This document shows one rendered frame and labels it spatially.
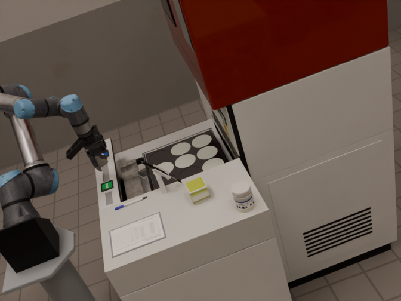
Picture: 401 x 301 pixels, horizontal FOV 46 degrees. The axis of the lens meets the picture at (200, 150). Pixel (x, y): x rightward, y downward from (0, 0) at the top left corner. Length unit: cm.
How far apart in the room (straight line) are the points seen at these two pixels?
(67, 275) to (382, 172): 153
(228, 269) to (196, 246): 19
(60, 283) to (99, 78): 242
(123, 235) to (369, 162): 116
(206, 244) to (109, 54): 275
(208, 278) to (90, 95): 280
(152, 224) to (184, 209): 13
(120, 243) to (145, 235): 10
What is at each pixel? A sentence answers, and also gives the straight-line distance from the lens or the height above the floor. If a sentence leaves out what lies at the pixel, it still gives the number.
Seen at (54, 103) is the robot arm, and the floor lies 140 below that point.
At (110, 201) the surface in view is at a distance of 204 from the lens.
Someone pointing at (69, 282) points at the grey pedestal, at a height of 65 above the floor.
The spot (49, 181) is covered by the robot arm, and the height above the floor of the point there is 105.
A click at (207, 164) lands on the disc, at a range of 211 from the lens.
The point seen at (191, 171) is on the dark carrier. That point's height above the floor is 90.
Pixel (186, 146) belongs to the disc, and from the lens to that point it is 227.
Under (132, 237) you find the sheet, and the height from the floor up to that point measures 97.
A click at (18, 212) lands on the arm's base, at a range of 207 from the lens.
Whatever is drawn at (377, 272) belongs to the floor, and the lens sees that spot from 273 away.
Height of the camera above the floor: 216
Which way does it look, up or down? 35 degrees down
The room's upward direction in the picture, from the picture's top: 19 degrees counter-clockwise
